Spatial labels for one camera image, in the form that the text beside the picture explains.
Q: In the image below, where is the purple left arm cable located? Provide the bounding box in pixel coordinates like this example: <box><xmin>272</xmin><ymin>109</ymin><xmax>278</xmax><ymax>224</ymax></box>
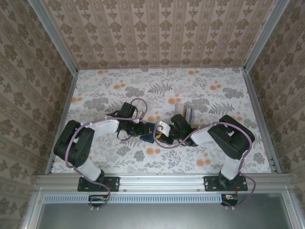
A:
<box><xmin>64</xmin><ymin>98</ymin><xmax>148</xmax><ymax>211</ymax></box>

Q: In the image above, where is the aluminium outer frame bar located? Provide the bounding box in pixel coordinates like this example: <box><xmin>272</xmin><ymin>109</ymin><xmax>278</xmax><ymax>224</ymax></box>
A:
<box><xmin>21</xmin><ymin>192</ymin><xmax>45</xmax><ymax>229</ymax></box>
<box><xmin>282</xmin><ymin>192</ymin><xmax>303</xmax><ymax>229</ymax></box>

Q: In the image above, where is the thin aluminium frame rail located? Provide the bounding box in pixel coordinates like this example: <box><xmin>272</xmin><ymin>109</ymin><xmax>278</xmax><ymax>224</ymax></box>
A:
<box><xmin>76</xmin><ymin>66</ymin><xmax>246</xmax><ymax>71</ymax></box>

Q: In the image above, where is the aluminium frame post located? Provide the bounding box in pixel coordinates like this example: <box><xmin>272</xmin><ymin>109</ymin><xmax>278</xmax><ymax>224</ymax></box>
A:
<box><xmin>28</xmin><ymin>0</ymin><xmax>79</xmax><ymax>74</ymax></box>
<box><xmin>244</xmin><ymin>0</ymin><xmax>290</xmax><ymax>73</ymax></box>

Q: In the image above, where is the dark blue card holder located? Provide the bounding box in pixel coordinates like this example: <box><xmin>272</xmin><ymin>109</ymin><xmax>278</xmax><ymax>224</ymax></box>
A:
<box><xmin>139</xmin><ymin>121</ymin><xmax>158</xmax><ymax>144</ymax></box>

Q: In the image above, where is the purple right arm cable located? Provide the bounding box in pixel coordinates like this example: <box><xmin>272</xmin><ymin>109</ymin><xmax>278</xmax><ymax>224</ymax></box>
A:
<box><xmin>154</xmin><ymin>120</ymin><xmax>257</xmax><ymax>209</ymax></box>

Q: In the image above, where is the clear acrylic card box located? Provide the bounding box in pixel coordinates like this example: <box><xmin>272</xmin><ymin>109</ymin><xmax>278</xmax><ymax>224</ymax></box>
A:
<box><xmin>173</xmin><ymin>103</ymin><xmax>196</xmax><ymax>126</ymax></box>

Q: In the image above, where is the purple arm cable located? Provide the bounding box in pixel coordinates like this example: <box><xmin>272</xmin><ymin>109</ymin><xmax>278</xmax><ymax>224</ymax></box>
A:
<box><xmin>154</xmin><ymin>120</ymin><xmax>257</xmax><ymax>209</ymax></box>
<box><xmin>64</xmin><ymin>98</ymin><xmax>148</xmax><ymax>211</ymax></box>

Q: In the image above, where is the aluminium side rail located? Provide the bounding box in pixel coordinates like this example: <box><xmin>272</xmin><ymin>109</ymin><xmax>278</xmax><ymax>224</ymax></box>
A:
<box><xmin>242</xmin><ymin>68</ymin><xmax>282</xmax><ymax>174</ymax></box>
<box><xmin>45</xmin><ymin>70</ymin><xmax>79</xmax><ymax>175</ymax></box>

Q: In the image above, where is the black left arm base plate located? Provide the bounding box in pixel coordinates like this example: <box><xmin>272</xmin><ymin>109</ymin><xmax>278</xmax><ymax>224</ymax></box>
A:
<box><xmin>77</xmin><ymin>176</ymin><xmax>120</xmax><ymax>192</ymax></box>

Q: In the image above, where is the long aluminium frame rail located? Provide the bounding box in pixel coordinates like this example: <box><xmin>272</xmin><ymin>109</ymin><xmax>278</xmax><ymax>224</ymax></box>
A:
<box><xmin>34</xmin><ymin>173</ymin><xmax>296</xmax><ymax>193</ymax></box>

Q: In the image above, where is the grey slotted cable duct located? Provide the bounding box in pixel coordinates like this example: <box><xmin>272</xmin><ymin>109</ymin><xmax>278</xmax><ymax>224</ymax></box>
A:
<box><xmin>44</xmin><ymin>193</ymin><xmax>224</xmax><ymax>204</ymax></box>

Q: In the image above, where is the grey metal sheet panel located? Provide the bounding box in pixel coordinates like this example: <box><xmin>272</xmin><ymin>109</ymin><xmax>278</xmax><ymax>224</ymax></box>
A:
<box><xmin>35</xmin><ymin>193</ymin><xmax>294</xmax><ymax>229</ymax></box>

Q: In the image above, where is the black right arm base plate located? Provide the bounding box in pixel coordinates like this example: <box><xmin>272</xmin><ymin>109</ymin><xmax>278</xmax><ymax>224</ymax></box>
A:
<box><xmin>203</xmin><ymin>176</ymin><xmax>248</xmax><ymax>192</ymax></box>

